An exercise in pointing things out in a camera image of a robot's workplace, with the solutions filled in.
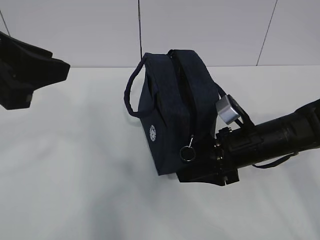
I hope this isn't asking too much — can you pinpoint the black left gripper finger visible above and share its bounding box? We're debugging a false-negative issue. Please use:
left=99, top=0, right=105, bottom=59
left=0, top=32, right=71, bottom=89

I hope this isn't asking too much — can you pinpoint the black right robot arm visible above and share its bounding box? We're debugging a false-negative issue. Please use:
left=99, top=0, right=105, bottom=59
left=176, top=100, right=320, bottom=186

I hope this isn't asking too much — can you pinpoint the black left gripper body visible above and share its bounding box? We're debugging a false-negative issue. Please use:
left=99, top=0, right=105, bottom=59
left=0, top=60, right=34, bottom=110

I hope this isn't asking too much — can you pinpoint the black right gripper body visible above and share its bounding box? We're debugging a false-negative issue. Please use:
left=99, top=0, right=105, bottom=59
left=213, top=127, right=239, bottom=187

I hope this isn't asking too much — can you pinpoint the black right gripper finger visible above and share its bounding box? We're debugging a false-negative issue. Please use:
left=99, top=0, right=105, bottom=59
left=176, top=157, right=224, bottom=187

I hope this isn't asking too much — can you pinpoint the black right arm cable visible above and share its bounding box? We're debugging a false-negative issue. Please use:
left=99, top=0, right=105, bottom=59
left=251, top=152, right=300, bottom=170

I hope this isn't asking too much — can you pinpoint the navy blue lunch bag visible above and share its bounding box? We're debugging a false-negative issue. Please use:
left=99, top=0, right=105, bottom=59
left=122, top=49, right=256, bottom=177

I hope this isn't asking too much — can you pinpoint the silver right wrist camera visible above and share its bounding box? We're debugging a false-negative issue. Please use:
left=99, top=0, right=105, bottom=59
left=215, top=94, right=242, bottom=125

